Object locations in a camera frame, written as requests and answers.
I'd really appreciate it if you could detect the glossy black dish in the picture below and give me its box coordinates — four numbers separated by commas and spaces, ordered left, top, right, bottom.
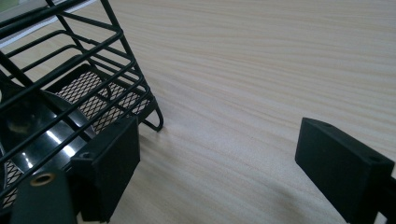
0, 81, 98, 175

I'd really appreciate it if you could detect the black wire dish rack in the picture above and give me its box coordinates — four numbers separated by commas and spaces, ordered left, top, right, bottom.
0, 0, 165, 217

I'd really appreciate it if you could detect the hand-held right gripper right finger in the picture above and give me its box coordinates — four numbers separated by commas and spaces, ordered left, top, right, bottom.
294, 117, 396, 224

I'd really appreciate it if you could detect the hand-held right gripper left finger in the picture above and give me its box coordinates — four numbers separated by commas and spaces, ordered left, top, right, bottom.
69, 116, 141, 223

